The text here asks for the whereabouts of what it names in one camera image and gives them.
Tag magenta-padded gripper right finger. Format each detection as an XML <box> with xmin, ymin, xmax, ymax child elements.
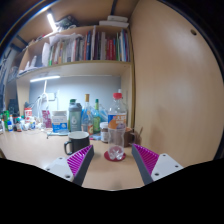
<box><xmin>131</xmin><ymin>143</ymin><xmax>184</xmax><ymax>186</ymax></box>

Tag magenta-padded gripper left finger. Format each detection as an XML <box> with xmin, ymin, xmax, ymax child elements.
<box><xmin>44</xmin><ymin>144</ymin><xmax>95</xmax><ymax>187</ymax></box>

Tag clear red-capped drink bottle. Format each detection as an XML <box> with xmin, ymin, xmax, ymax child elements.
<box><xmin>107</xmin><ymin>92</ymin><xmax>128</xmax><ymax>161</ymax></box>

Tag black mug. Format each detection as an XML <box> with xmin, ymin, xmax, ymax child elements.
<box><xmin>63</xmin><ymin>130</ymin><xmax>90</xmax><ymax>156</ymax></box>

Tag brown cork-wrapped cup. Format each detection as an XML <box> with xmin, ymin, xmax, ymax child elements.
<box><xmin>123</xmin><ymin>127</ymin><xmax>143</xmax><ymax>148</ymax></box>

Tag blue and white box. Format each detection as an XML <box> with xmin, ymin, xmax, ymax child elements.
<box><xmin>51</xmin><ymin>110</ymin><xmax>69</xmax><ymax>134</ymax></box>

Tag flat round red coaster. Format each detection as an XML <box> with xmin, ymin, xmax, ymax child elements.
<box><xmin>103</xmin><ymin>150</ymin><xmax>127</xmax><ymax>163</ymax></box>

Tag pink box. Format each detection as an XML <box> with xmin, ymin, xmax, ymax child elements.
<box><xmin>41</xmin><ymin>109</ymin><xmax>53</xmax><ymax>129</ymax></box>

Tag grey shaker bottle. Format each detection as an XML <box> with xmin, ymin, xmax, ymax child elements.
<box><xmin>67</xmin><ymin>102</ymin><xmax>83</xmax><ymax>133</ymax></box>

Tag dark jar with white lid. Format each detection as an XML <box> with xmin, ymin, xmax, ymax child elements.
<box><xmin>99</xmin><ymin>121</ymin><xmax>110</xmax><ymax>144</ymax></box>

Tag blue glass bottle gold cap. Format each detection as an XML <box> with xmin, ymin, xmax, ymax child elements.
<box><xmin>81</xmin><ymin>93</ymin><xmax>94</xmax><ymax>134</ymax></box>

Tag green-capped glass bottle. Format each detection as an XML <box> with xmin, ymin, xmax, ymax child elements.
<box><xmin>92</xmin><ymin>98</ymin><xmax>102</xmax><ymax>135</ymax></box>

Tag red and white can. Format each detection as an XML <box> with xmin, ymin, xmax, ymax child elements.
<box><xmin>23</xmin><ymin>107</ymin><xmax>34</xmax><ymax>124</ymax></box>

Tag stacked green jars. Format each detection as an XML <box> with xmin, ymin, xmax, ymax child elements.
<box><xmin>2</xmin><ymin>109</ymin><xmax>11</xmax><ymax>131</ymax></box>

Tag wooden shelf unit with books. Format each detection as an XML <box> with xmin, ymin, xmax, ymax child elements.
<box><xmin>4</xmin><ymin>14</ymin><xmax>136</xmax><ymax>134</ymax></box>

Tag white wall power outlet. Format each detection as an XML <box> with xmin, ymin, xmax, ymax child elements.
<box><xmin>46</xmin><ymin>92</ymin><xmax>57</xmax><ymax>102</ymax></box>

